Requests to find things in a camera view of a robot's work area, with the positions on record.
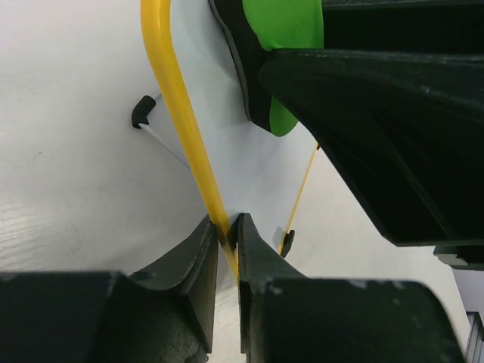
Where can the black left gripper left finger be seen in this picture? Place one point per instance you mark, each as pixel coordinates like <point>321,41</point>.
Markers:
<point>163,312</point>

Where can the black stand foot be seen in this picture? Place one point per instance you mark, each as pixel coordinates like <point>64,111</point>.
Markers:
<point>287,243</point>
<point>141,111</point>

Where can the left black stand foot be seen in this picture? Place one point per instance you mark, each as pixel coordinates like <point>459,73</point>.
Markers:
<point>141,111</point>

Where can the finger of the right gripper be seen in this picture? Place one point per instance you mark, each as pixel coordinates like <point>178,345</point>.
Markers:
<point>395,100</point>

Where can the right black stand foot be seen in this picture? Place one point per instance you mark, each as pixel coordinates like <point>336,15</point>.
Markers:
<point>287,243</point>

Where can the yellow framed whiteboard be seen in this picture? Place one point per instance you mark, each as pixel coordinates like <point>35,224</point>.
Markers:
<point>238,167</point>

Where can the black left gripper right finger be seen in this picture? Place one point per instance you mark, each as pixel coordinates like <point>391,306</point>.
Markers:
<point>288,317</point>

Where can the green black eraser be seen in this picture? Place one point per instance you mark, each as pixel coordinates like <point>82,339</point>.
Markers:
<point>265,39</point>

